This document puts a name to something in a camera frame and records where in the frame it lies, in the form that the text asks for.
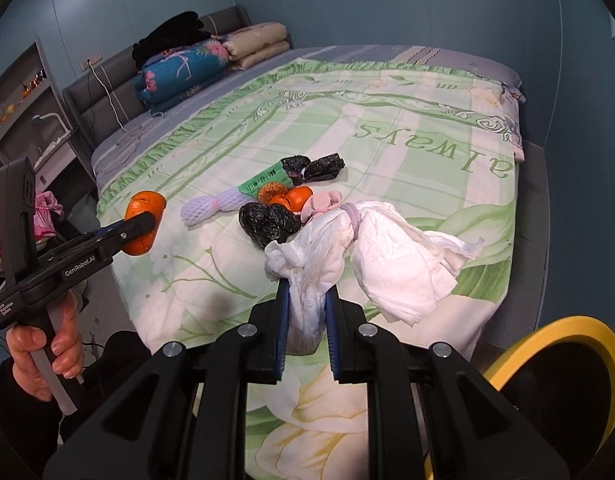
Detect green floral printed blanket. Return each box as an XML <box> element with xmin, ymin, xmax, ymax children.
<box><xmin>96</xmin><ymin>57</ymin><xmax>525</xmax><ymax>480</ymax></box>

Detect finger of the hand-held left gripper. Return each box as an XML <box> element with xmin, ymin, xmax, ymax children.
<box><xmin>90</xmin><ymin>210</ymin><xmax>159</xmax><ymax>257</ymax></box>

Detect white desk lamp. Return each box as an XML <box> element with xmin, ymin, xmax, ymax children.
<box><xmin>32</xmin><ymin>112</ymin><xmax>71</xmax><ymax>153</ymax></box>

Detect beige folded quilt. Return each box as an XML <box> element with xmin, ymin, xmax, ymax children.
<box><xmin>222</xmin><ymin>21</ymin><xmax>292</xmax><ymax>68</ymax></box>

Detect black plastic bag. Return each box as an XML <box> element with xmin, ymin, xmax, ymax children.
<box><xmin>238</xmin><ymin>201</ymin><xmax>301</xmax><ymax>248</ymax></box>
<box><xmin>280</xmin><ymin>156</ymin><xmax>313</xmax><ymax>186</ymax></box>

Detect black clothes pile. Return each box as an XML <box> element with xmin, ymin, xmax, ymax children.
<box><xmin>132</xmin><ymin>10</ymin><xmax>213</xmax><ymax>68</ymax></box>

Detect person's left forearm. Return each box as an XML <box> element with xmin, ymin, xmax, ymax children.
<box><xmin>0</xmin><ymin>357</ymin><xmax>63</xmax><ymax>480</ymax></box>

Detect pale purple foam net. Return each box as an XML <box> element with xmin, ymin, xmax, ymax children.
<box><xmin>180</xmin><ymin>185</ymin><xmax>251</xmax><ymax>231</ymax></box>

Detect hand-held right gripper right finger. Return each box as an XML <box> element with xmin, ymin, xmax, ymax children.
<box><xmin>325</xmin><ymin>287</ymin><xmax>571</xmax><ymax>480</ymax></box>

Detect white charging cable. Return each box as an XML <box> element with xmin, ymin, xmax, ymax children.
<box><xmin>90</xmin><ymin>62</ymin><xmax>163</xmax><ymax>133</ymax></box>

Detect black sock bundle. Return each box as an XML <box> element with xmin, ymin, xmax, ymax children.
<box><xmin>305</xmin><ymin>152</ymin><xmax>345</xmax><ymax>183</ymax></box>

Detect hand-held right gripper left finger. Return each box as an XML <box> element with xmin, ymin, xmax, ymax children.
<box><xmin>42</xmin><ymin>280</ymin><xmax>291</xmax><ymax>480</ymax></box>

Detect yellow rimmed black bin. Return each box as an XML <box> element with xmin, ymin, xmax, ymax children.
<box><xmin>422</xmin><ymin>316</ymin><xmax>615</xmax><ymax>480</ymax></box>

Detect small shelf ornaments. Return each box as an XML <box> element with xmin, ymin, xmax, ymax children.
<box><xmin>20</xmin><ymin>67</ymin><xmax>48</xmax><ymax>98</ymax></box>

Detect grey blue bed sheet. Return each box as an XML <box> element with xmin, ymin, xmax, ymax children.
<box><xmin>90</xmin><ymin>42</ymin><xmax>528</xmax><ymax>201</ymax></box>

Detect blue floral folded quilt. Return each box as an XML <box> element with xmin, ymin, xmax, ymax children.
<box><xmin>134</xmin><ymin>40</ymin><xmax>231</xmax><ymax>111</ymax></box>

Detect person's left hand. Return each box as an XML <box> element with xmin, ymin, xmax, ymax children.
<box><xmin>6</xmin><ymin>300</ymin><xmax>86</xmax><ymax>403</ymax></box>

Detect pink cloth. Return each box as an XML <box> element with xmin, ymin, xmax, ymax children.
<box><xmin>0</xmin><ymin>191</ymin><xmax>64</xmax><ymax>261</ymax></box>

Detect pink plastic bag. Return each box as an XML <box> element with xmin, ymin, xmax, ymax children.
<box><xmin>300</xmin><ymin>191</ymin><xmax>344</xmax><ymax>223</ymax></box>

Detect white shelf unit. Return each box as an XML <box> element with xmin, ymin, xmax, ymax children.
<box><xmin>0</xmin><ymin>35</ymin><xmax>96</xmax><ymax>196</ymax></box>

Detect green snack packet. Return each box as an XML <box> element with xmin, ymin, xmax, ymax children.
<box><xmin>238</xmin><ymin>157</ymin><xmax>288</xmax><ymax>201</ymax></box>

